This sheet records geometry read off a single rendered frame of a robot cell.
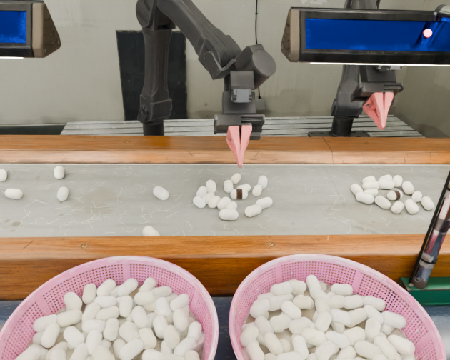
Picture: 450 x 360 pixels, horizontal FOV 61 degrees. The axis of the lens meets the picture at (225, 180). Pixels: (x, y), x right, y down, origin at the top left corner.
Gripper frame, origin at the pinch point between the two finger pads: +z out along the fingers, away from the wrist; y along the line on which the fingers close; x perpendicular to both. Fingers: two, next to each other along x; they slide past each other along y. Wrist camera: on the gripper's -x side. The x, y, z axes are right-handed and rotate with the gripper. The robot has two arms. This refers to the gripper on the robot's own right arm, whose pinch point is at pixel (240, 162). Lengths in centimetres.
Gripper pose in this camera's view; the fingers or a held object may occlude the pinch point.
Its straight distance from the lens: 76.5
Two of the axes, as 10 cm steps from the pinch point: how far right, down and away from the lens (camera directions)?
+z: 0.2, 9.4, -3.4
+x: -0.5, 3.4, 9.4
